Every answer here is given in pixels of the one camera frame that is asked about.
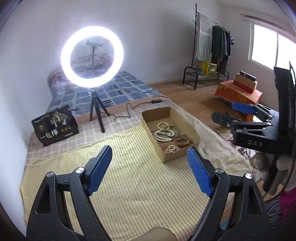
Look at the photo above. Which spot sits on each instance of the dark blue bangle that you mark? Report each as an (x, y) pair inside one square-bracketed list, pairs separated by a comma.
[(172, 131)]

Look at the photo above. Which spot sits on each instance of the striped hanging towel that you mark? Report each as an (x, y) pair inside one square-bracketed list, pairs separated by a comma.
[(204, 27)]

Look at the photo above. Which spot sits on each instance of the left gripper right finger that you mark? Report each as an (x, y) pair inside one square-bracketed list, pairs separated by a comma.
[(235, 210)]

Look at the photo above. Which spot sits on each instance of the yellow box on rack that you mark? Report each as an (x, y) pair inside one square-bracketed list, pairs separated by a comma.
[(209, 69)]

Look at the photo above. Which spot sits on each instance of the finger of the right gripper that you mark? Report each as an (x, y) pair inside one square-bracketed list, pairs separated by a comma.
[(223, 119), (244, 108)]

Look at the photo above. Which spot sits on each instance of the folded floral quilt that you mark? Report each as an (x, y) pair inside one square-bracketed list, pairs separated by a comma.
[(83, 68)]

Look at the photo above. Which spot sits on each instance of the blue checkered bedsheet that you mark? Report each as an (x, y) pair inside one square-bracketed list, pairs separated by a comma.
[(124, 87)]

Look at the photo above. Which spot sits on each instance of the cardboard box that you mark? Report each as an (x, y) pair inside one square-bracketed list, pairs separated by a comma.
[(164, 146)]

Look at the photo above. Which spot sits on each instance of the yellow-green jade bangle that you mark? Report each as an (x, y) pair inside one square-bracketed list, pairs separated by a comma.
[(162, 125)]

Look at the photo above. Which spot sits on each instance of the window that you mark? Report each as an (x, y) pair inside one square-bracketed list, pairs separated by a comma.
[(271, 48)]

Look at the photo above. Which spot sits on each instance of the yellow striped cloth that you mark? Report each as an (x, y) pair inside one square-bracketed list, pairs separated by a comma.
[(140, 189)]

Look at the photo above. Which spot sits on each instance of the right gloved hand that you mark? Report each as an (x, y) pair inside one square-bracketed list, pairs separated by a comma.
[(283, 172)]

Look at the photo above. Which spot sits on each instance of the red strap wristwatch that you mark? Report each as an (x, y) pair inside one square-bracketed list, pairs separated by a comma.
[(182, 141)]

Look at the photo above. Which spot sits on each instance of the black metal rack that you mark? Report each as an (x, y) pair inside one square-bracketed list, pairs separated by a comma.
[(193, 74)]

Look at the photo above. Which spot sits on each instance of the stacked books boxes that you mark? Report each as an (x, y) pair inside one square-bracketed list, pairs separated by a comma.
[(245, 81)]

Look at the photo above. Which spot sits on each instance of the black tripod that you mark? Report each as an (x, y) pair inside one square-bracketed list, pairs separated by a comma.
[(96, 103)]

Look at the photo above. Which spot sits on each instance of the black printed gift bag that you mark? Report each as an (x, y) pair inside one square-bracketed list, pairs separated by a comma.
[(55, 126)]

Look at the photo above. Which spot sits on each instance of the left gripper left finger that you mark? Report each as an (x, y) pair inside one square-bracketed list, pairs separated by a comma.
[(49, 217)]

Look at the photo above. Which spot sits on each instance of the white ring light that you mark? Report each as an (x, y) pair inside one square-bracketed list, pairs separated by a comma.
[(78, 36)]

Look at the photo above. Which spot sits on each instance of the dark hanging clothes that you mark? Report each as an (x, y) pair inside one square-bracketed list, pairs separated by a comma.
[(220, 48)]

